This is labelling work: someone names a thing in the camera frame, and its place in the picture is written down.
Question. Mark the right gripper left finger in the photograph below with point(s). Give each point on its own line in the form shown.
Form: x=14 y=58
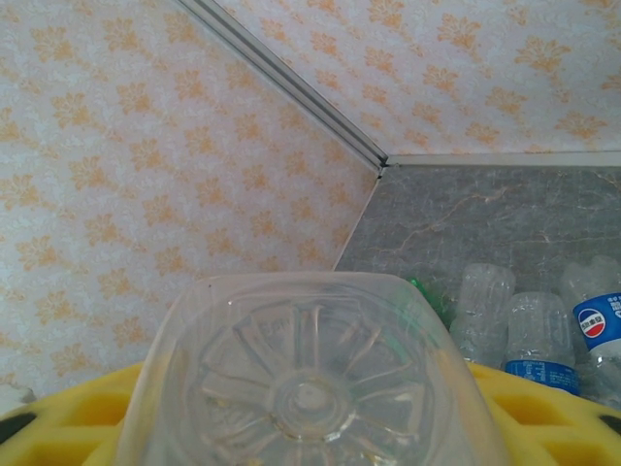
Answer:
x=53 y=432

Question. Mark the clear bottle dark blue label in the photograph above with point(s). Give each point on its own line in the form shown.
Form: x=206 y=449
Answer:
x=538 y=330

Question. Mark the green plastic soda bottle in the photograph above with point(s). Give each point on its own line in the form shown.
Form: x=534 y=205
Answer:
x=416 y=284

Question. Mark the small clear bottle white cap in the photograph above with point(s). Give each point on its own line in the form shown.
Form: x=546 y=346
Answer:
x=310 y=388

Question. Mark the clear Pepsi bottle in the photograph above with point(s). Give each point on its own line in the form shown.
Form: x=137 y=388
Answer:
x=599 y=320

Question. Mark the aluminium frame rail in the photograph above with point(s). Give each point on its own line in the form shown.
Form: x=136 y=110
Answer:
x=509 y=159

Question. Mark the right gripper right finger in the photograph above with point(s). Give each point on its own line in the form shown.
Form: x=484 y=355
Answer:
x=558 y=432

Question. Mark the clear crushed bottle white cap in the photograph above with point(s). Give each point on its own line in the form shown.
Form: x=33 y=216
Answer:
x=485 y=301

